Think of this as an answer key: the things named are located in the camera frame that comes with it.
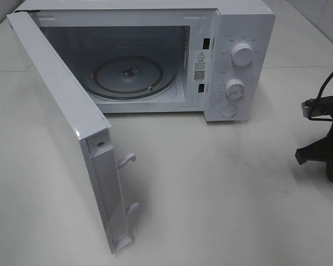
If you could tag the white microwave oven body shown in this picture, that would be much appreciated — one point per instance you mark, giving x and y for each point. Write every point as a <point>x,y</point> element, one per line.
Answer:
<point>86,34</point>

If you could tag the white upper power knob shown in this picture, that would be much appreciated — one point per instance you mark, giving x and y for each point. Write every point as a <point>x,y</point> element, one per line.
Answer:
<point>242,54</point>

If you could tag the round door release button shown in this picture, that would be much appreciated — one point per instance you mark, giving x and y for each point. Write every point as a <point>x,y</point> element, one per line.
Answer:
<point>229,110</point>

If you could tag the warning label sticker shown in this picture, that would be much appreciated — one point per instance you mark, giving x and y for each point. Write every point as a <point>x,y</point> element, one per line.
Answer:
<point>200,65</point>

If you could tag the glass microwave turntable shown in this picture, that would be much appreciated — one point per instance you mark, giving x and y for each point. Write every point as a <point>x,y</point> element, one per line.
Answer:
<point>131,77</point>

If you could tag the white microwave door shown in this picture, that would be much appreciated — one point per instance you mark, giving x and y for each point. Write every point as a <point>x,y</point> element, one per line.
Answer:
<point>80,130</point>

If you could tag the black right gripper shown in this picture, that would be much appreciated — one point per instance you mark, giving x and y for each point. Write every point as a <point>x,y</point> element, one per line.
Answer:
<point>321,150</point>

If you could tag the white lower timer knob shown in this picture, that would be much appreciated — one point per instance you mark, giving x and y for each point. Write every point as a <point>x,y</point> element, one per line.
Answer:
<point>234,88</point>

